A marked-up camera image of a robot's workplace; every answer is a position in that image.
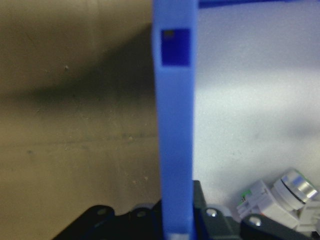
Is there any white push button orange block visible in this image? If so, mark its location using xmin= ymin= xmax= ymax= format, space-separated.
xmin=236 ymin=168 xmax=320 ymax=230

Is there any white foam liner button bin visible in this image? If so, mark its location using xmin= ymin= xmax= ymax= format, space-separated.
xmin=193 ymin=4 xmax=320 ymax=226

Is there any blue bin with push buttons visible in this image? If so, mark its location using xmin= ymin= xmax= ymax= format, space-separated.
xmin=151 ymin=0 xmax=320 ymax=240

